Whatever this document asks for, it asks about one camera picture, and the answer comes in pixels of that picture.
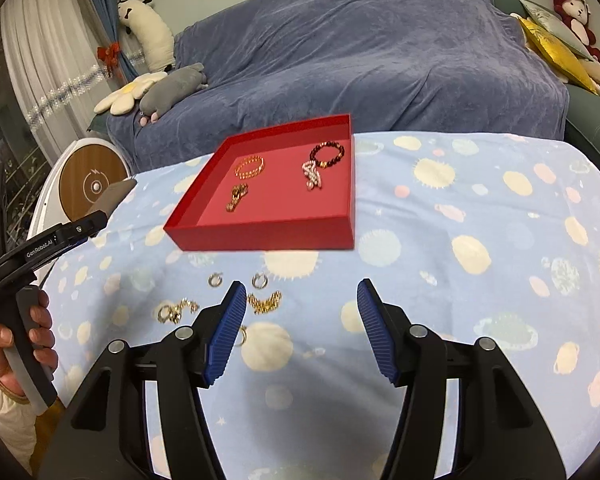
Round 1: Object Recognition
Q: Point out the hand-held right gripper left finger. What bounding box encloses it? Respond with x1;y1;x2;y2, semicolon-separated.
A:
30;280;248;480

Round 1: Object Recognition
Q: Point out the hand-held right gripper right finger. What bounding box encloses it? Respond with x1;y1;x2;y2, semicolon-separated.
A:
356;279;567;480

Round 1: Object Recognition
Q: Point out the gold chain necklace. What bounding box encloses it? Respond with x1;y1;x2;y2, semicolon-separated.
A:
247;290;284;315

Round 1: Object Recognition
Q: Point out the gold chain with rings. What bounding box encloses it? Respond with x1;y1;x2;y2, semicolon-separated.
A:
157;297;201;325

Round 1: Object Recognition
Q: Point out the red jewelry tray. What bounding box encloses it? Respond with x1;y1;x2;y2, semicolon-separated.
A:
163;114;356;252

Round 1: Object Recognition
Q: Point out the person's left forearm white sleeve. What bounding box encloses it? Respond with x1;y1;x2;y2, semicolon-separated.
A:
0;352;38;477

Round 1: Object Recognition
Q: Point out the round white wood-faced appliance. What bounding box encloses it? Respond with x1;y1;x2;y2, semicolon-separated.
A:
27;137;132;282

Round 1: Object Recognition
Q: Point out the gold ornate brooch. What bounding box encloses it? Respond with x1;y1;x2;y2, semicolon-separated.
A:
224;184;249;213

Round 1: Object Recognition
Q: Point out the cream flower cushion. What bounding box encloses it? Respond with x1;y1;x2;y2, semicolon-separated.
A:
93;70;169;117

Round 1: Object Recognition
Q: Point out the grey seal plush toy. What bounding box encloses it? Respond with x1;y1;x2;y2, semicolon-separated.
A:
138;62;209;124

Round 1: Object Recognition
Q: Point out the white sheer curtain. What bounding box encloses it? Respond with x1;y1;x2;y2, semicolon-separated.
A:
0;0;131;147

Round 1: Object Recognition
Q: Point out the red bow ornament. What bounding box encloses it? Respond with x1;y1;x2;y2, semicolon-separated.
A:
97;42;122;79

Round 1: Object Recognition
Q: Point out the white cow plush pillow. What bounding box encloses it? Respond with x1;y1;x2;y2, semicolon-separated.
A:
117;0;176;74

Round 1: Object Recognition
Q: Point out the blue curtain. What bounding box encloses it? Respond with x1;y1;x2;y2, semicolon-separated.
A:
86;0;142;86

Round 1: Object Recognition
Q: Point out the blue covered sofa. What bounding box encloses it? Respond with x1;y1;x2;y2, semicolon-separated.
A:
105;0;572;173

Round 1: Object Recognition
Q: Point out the green sofa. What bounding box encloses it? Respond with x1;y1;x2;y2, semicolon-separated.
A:
490;0;600;183

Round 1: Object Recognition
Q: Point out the gold satin pillow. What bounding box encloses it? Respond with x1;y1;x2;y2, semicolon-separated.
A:
512;12;600;97

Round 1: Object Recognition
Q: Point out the cream plush cushion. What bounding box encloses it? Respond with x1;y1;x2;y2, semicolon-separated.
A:
577;56;600;100

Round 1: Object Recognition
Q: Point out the silver satin pillow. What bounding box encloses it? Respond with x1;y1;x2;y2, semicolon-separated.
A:
518;0;594;59

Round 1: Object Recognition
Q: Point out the red monkey plush toy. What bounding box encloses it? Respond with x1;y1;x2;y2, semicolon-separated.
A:
551;0;600;64

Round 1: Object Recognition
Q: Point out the gold beaded bracelet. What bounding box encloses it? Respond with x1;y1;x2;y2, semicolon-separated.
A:
234;156;266;179

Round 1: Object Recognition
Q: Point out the white pearl bracelet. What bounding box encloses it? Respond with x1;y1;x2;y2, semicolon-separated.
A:
301;159;326;192

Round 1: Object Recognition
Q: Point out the dark red bead bracelet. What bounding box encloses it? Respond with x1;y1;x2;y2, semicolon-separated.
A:
309;142;346;169

